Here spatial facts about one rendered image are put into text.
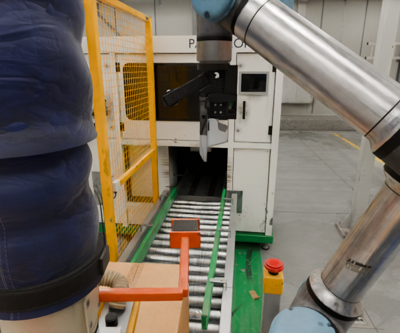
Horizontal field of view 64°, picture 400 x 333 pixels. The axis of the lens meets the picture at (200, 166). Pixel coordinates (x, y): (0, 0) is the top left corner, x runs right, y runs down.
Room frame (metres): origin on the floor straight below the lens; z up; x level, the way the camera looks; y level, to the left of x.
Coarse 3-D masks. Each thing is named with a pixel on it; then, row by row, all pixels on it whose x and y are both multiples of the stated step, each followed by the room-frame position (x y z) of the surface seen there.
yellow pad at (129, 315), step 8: (104, 304) 0.65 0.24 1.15; (128, 304) 0.65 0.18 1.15; (136, 304) 0.66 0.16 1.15; (104, 312) 0.63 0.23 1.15; (112, 312) 0.63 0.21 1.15; (120, 312) 0.63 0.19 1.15; (128, 312) 0.63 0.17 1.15; (136, 312) 0.63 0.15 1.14; (104, 320) 0.60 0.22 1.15; (112, 320) 0.58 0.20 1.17; (120, 320) 0.60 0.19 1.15; (128, 320) 0.60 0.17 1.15; (136, 320) 0.62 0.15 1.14; (128, 328) 0.58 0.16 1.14
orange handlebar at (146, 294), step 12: (180, 252) 0.71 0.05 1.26; (180, 264) 0.65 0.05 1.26; (180, 276) 0.61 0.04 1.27; (108, 288) 0.57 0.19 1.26; (120, 288) 0.57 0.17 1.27; (132, 288) 0.57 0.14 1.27; (144, 288) 0.57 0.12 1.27; (156, 288) 0.57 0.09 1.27; (168, 288) 0.57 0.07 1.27; (180, 288) 0.57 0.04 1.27; (108, 300) 0.55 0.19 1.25; (120, 300) 0.55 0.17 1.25; (132, 300) 0.55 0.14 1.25; (144, 300) 0.55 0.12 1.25; (156, 300) 0.55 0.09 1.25; (168, 300) 0.55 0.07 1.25; (180, 300) 0.55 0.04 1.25
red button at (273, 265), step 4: (268, 260) 1.01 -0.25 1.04; (272, 260) 1.01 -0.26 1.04; (276, 260) 1.01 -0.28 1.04; (280, 260) 1.01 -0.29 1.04; (264, 264) 1.00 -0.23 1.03; (268, 264) 0.98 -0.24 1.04; (272, 264) 0.98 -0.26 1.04; (276, 264) 0.98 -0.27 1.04; (280, 264) 0.98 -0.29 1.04; (268, 268) 0.97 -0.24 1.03; (272, 268) 0.97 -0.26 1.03; (276, 268) 0.97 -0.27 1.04; (280, 268) 0.97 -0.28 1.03; (272, 272) 0.98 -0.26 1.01; (276, 272) 0.97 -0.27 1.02
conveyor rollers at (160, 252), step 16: (176, 208) 2.52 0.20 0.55; (192, 208) 2.57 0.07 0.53; (208, 208) 2.55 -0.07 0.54; (224, 208) 2.54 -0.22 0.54; (208, 224) 2.28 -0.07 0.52; (224, 224) 2.26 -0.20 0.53; (160, 240) 1.98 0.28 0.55; (208, 240) 2.01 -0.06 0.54; (224, 240) 2.00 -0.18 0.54; (160, 256) 1.79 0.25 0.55; (176, 256) 1.78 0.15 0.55; (192, 256) 1.84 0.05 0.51; (208, 256) 1.82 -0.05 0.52; (224, 256) 1.81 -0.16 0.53; (192, 272) 1.66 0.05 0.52; (208, 272) 1.64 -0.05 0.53; (192, 288) 1.48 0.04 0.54; (192, 304) 1.38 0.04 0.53
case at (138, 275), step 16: (128, 272) 1.06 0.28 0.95; (144, 272) 1.06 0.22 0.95; (160, 272) 1.06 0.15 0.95; (176, 272) 1.06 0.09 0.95; (144, 304) 0.89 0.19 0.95; (160, 304) 0.89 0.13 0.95; (176, 304) 0.89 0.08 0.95; (144, 320) 0.82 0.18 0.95; (160, 320) 0.82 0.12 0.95; (176, 320) 0.82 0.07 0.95
